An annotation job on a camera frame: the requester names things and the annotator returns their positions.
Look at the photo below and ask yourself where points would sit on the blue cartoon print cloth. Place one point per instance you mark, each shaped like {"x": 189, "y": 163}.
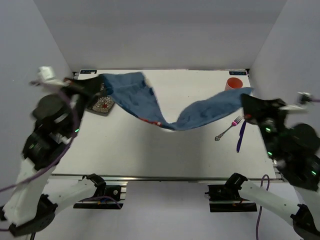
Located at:
{"x": 131, "y": 92}

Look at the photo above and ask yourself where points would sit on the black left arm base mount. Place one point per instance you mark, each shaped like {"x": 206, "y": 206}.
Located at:
{"x": 111, "y": 197}

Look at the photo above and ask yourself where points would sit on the black floral square plate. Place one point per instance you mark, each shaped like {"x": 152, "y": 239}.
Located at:
{"x": 103, "y": 104}

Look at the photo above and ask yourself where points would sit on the left blue table label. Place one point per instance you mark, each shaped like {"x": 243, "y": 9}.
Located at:
{"x": 88, "y": 72}

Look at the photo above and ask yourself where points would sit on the right blue table label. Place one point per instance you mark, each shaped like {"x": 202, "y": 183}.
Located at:
{"x": 238, "y": 73}

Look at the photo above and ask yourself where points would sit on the pink plastic cup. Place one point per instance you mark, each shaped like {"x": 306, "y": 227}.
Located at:
{"x": 233, "y": 83}

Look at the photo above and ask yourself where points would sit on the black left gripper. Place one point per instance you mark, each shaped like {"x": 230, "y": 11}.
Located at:
{"x": 91, "y": 87}

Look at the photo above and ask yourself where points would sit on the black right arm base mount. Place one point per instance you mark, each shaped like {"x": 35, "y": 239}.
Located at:
{"x": 223, "y": 200}

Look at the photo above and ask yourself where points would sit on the silver fork pink band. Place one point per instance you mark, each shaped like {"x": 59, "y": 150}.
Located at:
{"x": 233, "y": 124}

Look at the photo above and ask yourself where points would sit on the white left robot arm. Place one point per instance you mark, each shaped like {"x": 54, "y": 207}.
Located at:
{"x": 29, "y": 210}

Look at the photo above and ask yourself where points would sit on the blue table label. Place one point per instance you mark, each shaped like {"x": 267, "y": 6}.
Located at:
{"x": 88, "y": 72}
{"x": 238, "y": 73}

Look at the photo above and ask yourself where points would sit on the purple plastic knife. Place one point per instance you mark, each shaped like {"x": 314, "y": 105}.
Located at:
{"x": 241, "y": 134}

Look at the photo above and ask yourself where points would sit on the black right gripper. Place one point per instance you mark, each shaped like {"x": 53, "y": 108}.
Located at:
{"x": 253, "y": 107}

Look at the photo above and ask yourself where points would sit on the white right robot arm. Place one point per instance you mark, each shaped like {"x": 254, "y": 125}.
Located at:
{"x": 300, "y": 171}

